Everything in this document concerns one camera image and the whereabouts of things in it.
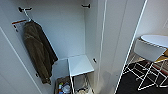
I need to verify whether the white wardrobe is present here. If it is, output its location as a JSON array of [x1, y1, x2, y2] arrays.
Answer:
[[0, 0, 148, 94]]

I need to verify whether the olive green jacket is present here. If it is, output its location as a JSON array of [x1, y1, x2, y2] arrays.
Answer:
[[22, 20, 60, 86]]

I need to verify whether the white inner shelf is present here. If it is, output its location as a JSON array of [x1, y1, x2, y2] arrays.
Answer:
[[67, 54, 96, 78]]

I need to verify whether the white wardrobe door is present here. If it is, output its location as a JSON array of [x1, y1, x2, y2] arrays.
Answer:
[[96, 0, 148, 94], [0, 26, 44, 94]]

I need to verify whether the small storage basket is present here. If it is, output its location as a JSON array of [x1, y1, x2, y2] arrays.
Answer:
[[54, 75, 73, 94]]

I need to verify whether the orange white label sticker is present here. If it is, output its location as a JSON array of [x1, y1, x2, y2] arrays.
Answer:
[[11, 18, 28, 33]]

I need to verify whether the white plastic hanger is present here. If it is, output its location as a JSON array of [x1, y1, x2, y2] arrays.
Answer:
[[22, 9, 35, 24]]

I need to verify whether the dark door hinge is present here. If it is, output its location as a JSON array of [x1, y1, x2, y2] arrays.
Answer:
[[92, 57, 98, 64]]

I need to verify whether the white round table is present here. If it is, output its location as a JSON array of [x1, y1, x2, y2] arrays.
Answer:
[[139, 34, 168, 50]]

